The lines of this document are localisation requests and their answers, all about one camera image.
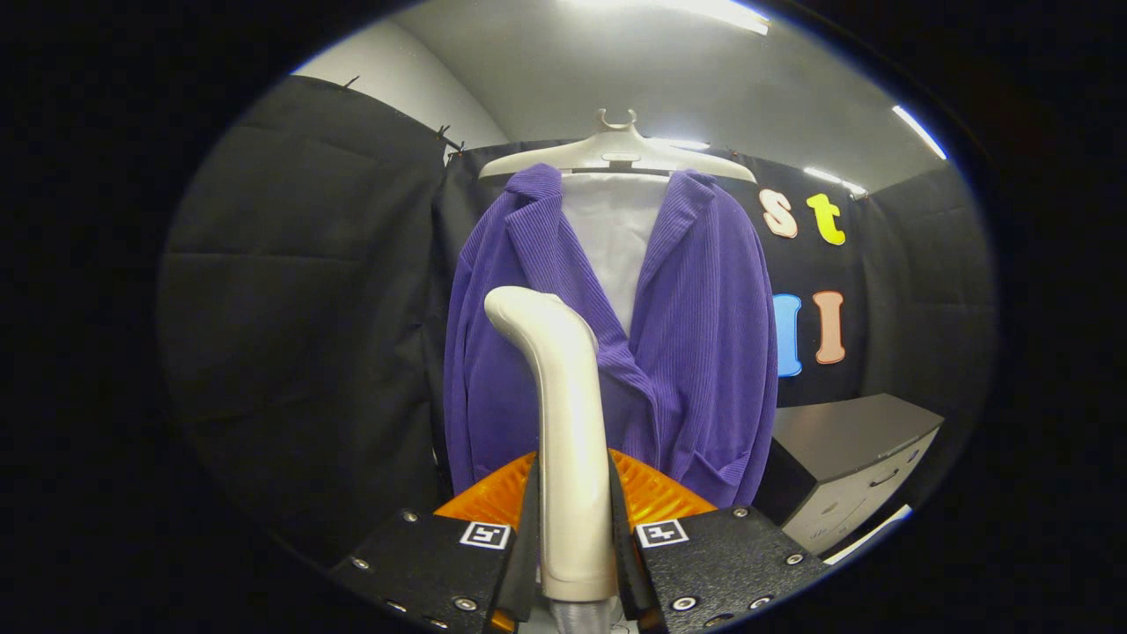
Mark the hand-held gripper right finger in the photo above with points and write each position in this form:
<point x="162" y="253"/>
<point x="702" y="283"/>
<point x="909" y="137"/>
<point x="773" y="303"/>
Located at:
<point x="713" y="563"/>

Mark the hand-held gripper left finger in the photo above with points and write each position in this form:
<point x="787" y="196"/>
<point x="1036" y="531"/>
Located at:
<point x="440" y="572"/>

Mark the cream plastic clothes hanger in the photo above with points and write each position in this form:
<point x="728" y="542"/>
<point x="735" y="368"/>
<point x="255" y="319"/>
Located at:
<point x="616" y="150"/>

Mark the grey drawer cabinet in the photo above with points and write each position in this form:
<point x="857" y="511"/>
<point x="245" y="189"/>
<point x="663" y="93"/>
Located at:
<point x="845" y="431"/>

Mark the plain black side curtain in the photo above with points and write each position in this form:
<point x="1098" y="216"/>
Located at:
<point x="290" y="308"/>
<point x="924" y="291"/>

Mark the black backdrop cloth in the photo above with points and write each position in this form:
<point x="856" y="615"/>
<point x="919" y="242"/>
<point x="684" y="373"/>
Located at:
<point x="797" y="264"/>

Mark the white backing cloth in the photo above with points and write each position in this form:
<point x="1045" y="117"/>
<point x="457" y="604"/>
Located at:
<point x="616" y="238"/>

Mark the large ceiling light panel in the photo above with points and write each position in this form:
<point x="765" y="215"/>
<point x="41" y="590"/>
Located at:
<point x="687" y="11"/>

